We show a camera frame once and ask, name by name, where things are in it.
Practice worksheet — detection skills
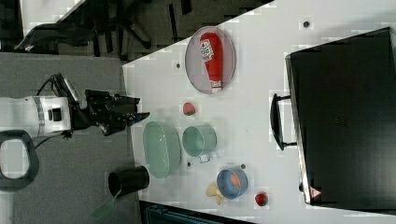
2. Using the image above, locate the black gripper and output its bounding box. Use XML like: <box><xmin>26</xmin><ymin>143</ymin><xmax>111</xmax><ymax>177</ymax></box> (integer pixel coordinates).
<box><xmin>71</xmin><ymin>90</ymin><xmax>150</xmax><ymax>136</ymax></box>

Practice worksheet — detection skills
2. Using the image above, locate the black toaster oven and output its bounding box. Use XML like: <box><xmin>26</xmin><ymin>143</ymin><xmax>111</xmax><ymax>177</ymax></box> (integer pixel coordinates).
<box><xmin>285</xmin><ymin>27</ymin><xmax>396</xmax><ymax>215</ymax></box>

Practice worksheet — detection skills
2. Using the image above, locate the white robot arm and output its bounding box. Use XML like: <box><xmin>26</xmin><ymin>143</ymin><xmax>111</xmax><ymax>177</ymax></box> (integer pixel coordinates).
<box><xmin>1</xmin><ymin>90</ymin><xmax>149</xmax><ymax>192</ymax></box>

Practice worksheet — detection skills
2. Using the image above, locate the green oval basket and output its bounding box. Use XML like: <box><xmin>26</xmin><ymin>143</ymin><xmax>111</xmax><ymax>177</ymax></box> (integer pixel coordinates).
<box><xmin>143</xmin><ymin>120</ymin><xmax>181</xmax><ymax>179</ymax></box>

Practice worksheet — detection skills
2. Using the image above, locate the pink toy strawberry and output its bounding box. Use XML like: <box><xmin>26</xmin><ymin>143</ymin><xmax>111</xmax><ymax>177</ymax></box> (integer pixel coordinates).
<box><xmin>183</xmin><ymin>103</ymin><xmax>196</xmax><ymax>116</ymax></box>

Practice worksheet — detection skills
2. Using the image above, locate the green metal cup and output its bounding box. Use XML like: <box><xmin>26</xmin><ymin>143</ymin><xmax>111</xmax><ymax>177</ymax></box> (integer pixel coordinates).
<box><xmin>182</xmin><ymin>124</ymin><xmax>217</xmax><ymax>163</ymax></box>

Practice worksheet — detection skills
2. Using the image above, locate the grey round plate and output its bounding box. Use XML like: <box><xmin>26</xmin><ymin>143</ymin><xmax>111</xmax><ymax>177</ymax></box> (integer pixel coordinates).
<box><xmin>185</xmin><ymin>26</ymin><xmax>235</xmax><ymax>94</ymax></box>

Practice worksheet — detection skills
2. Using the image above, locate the black office chair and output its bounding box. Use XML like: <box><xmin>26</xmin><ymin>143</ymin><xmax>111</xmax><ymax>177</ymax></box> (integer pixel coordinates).
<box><xmin>13</xmin><ymin>0</ymin><xmax>194</xmax><ymax>62</ymax></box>

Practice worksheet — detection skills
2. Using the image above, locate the dark crate under table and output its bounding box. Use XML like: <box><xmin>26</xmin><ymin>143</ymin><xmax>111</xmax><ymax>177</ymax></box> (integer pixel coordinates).
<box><xmin>139</xmin><ymin>200</ymin><xmax>253</xmax><ymax>224</ymax></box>

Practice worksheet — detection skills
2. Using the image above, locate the red ketchup bottle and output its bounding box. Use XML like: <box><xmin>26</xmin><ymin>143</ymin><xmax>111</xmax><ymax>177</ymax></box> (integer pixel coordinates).
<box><xmin>200</xmin><ymin>32</ymin><xmax>223</xmax><ymax>93</ymax></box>

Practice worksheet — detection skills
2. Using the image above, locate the yellow toy food piece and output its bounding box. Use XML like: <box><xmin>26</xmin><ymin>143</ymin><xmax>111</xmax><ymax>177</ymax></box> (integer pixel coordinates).
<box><xmin>205</xmin><ymin>183</ymin><xmax>223</xmax><ymax>205</ymax></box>

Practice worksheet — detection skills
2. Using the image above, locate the blue bowl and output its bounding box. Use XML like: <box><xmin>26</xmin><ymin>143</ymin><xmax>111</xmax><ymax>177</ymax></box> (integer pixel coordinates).
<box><xmin>217</xmin><ymin>167</ymin><xmax>248</xmax><ymax>200</ymax></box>

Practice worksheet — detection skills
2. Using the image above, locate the orange toy carrot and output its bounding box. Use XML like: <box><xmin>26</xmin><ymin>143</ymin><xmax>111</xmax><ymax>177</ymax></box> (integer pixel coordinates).
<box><xmin>231</xmin><ymin>174</ymin><xmax>240</xmax><ymax>188</ymax></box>

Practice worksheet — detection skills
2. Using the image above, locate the red toy strawberry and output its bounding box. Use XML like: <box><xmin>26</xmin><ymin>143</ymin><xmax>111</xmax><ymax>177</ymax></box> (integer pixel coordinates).
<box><xmin>255</xmin><ymin>192</ymin><xmax>268</xmax><ymax>206</ymax></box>

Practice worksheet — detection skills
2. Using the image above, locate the black cylinder mount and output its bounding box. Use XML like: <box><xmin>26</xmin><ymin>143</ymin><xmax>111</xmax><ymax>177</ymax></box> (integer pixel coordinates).
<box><xmin>107</xmin><ymin>165</ymin><xmax>149</xmax><ymax>197</ymax></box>

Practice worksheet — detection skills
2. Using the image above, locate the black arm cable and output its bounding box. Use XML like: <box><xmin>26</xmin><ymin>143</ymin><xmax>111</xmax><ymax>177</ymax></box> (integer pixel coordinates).
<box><xmin>34</xmin><ymin>73</ymin><xmax>74</xmax><ymax>149</ymax></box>

